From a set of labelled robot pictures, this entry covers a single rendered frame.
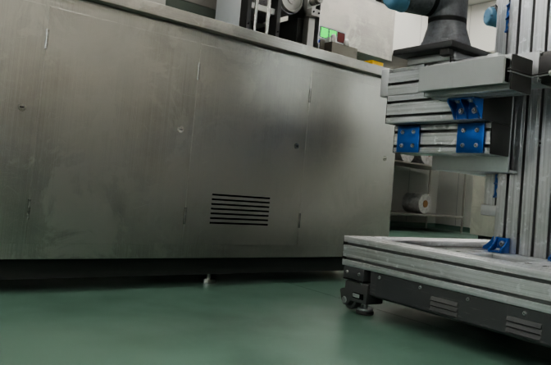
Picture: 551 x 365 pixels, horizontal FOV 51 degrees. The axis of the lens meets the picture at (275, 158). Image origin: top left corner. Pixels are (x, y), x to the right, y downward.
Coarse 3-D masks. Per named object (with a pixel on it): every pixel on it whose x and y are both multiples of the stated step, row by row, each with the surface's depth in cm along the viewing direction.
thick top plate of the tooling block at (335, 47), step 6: (330, 42) 262; (324, 48) 265; (330, 48) 262; (336, 48) 263; (342, 48) 265; (348, 48) 268; (354, 48) 270; (342, 54) 265; (348, 54) 268; (354, 54) 270
